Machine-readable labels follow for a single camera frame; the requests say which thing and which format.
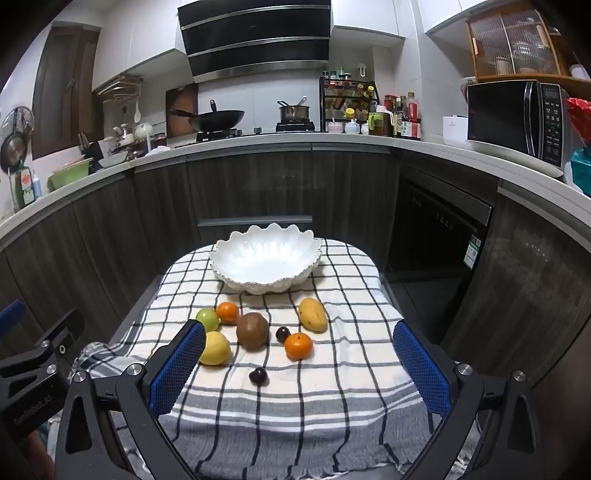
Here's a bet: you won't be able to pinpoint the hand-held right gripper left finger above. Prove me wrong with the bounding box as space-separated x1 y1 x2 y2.
54 318 208 480

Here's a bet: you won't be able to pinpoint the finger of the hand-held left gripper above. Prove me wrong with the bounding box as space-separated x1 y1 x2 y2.
0 308 86 384
0 300 26 330

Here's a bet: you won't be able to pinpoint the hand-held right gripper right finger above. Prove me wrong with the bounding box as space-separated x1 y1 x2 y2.
392 320 543 480

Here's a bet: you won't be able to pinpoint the yellow lemon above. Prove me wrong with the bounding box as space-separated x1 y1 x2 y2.
198 331 232 366

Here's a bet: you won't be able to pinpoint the orange mandarin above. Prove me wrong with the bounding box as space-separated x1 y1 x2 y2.
284 332 314 361
217 301 240 326

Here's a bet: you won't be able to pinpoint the brown kiwi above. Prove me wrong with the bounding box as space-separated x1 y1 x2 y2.
236 312 269 350

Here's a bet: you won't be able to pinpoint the yellow mango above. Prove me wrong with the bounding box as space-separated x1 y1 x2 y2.
298 298 329 333

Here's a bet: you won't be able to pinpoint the white scalloped bowl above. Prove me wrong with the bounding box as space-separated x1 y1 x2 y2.
209 223 322 295

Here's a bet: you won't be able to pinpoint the person's left forearm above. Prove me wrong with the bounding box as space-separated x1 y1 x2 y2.
21 434 54 480

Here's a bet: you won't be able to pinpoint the checked white cloth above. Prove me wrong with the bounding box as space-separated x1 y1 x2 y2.
74 237 467 480

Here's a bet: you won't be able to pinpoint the green dish soap bottle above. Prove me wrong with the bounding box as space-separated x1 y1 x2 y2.
11 166 38 210

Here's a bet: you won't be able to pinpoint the black dishwasher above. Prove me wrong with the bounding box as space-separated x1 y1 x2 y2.
387 166 494 278

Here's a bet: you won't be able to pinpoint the green plastic basin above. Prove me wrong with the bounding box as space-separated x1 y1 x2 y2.
47 158 93 191

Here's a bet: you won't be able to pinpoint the hanging steel frying pan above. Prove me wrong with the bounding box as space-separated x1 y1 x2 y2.
0 107 35 174

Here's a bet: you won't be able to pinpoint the black knife block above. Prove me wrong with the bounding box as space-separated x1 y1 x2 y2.
78 133 105 160

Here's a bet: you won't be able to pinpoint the dark wood base cabinets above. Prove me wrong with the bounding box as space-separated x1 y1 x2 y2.
0 138 591 416

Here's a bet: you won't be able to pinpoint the white plate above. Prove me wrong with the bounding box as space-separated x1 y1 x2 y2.
466 138 566 178

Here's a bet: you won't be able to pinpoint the brown wooden door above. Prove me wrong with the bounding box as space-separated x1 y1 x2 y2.
31 25 105 160

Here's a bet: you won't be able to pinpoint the black gas hob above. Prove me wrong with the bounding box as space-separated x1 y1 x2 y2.
175 121 324 148

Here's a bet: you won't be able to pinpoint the black wok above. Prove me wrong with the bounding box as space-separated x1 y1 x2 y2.
168 99 245 132

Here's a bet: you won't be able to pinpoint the cluster of sauce bottles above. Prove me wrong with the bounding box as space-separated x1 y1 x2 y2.
382 92 422 139

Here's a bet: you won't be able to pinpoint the wooden hanging rack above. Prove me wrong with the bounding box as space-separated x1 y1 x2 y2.
96 76 144 100

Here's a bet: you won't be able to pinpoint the black microwave oven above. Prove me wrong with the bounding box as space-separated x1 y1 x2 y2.
466 79 571 169

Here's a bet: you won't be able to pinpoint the wooden cutting board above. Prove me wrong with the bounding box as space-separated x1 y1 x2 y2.
166 83 199 138

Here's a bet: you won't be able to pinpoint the steel saucepan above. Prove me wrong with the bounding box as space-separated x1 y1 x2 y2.
277 96 311 123

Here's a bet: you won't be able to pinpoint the black spice rack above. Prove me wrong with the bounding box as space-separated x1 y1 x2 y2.
320 76 380 134

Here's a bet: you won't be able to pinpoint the red plastic bag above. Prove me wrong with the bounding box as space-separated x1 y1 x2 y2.
567 97 591 134

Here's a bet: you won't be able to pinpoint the row of spice jars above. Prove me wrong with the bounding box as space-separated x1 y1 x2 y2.
322 68 376 121

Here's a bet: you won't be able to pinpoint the black range hood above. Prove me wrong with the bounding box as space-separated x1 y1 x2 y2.
178 0 334 83

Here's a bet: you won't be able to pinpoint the wooden ribbed glass cabinet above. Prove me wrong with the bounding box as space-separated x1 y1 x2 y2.
465 7 591 86

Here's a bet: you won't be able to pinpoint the white wall cabinets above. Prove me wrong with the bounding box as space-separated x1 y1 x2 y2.
90 0 490 93

